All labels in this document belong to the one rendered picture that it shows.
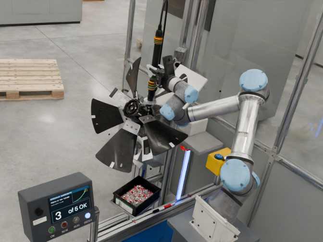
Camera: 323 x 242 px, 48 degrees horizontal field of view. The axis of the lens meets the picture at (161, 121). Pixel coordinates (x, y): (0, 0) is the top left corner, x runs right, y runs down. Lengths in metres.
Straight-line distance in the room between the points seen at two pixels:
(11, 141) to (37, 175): 0.63
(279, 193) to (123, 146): 1.06
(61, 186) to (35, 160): 2.25
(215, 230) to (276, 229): 1.07
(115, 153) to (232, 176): 0.82
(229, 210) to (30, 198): 0.80
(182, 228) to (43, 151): 2.37
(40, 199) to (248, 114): 0.89
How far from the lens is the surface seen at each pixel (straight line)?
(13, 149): 3.88
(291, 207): 2.47
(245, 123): 1.56
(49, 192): 1.44
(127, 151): 2.08
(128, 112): 2.08
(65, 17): 7.83
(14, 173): 3.56
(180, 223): 1.72
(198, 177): 2.98
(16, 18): 7.52
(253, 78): 1.62
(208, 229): 1.64
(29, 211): 1.42
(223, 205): 1.60
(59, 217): 1.48
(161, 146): 1.91
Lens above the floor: 2.20
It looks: 29 degrees down
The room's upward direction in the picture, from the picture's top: 9 degrees clockwise
